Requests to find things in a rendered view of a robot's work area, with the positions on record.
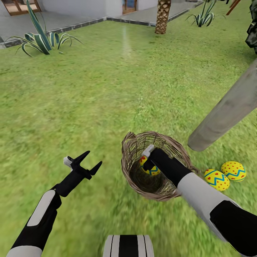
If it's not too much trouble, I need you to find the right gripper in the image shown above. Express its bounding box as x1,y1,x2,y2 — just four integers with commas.
143,157,155,171

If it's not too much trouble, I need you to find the robot trunk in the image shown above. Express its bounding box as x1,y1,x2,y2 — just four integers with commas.
103,235,154,257

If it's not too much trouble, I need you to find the wicker basket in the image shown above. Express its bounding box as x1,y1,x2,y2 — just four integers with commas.
121,131,201,202

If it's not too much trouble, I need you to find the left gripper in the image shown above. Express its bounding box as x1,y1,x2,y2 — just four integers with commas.
64,151,102,189

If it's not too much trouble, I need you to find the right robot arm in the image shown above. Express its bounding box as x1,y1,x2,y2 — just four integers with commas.
142,145,257,257

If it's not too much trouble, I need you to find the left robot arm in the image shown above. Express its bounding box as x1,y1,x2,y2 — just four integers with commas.
6,151,102,257

